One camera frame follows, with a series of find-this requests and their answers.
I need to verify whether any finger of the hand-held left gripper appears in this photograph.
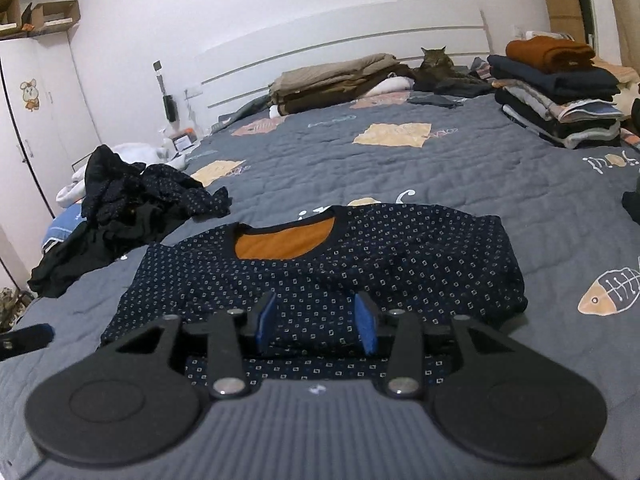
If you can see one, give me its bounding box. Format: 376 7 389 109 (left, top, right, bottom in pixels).
0 322 55 361

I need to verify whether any mouse sticker with orange bow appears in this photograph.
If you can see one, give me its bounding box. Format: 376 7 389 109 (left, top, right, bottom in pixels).
19 79 42 112

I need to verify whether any tall brown board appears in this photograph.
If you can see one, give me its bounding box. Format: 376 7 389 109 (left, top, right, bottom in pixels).
534 0 598 43

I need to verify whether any grey quilted bedspread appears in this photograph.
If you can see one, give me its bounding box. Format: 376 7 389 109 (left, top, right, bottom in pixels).
0 60 640 480

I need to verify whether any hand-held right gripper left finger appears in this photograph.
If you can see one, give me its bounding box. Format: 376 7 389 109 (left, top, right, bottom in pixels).
102 290 278 401

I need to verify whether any white pillow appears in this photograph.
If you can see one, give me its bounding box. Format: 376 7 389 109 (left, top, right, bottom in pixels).
370 76 415 95

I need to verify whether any tall stack of folded clothes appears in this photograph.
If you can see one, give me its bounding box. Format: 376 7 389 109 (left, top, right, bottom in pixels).
487 35 626 150

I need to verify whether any low stack of dark clothes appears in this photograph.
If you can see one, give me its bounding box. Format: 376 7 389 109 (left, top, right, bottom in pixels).
621 187 640 225

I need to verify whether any folded dark brown blanket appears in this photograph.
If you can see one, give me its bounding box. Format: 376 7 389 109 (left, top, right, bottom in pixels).
272 62 416 115

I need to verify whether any large cardboard box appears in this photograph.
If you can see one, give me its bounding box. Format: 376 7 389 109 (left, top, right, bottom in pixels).
0 0 23 36

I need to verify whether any grey pillow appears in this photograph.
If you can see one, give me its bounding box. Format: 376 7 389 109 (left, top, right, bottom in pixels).
212 94 276 133

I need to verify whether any navy patterned sweater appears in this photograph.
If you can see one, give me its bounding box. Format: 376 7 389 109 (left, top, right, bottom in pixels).
100 202 530 388

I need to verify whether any tabby cat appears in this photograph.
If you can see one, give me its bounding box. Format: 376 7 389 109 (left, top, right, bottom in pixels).
414 46 481 86

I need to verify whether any white wardrobe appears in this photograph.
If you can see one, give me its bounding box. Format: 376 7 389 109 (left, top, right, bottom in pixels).
0 27 103 221

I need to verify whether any black garment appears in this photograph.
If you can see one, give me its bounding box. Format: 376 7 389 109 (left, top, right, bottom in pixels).
27 200 201 298

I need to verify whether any blue pillow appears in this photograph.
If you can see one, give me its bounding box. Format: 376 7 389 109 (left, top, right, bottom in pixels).
40 200 96 256

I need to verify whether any beige curtain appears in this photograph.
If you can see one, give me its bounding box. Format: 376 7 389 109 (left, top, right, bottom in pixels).
602 0 640 91

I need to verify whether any small cardboard box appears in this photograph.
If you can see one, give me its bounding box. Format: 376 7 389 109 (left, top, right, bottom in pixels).
27 0 81 31

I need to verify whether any folded khaki blanket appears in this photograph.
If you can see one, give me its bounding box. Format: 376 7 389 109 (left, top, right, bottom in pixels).
269 53 401 98

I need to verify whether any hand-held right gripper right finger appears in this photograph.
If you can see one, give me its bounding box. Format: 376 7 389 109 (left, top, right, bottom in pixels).
352 290 523 401

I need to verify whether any white garment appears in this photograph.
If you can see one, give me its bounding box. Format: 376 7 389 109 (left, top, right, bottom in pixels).
55 142 201 206

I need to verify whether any pile of shoes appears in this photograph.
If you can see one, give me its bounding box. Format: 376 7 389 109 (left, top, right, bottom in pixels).
0 287 23 333

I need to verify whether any white headboard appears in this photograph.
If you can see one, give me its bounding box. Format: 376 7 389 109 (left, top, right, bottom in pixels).
200 0 493 111

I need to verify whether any dark grey garment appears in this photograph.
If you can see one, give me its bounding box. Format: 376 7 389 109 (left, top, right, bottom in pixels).
407 77 496 108

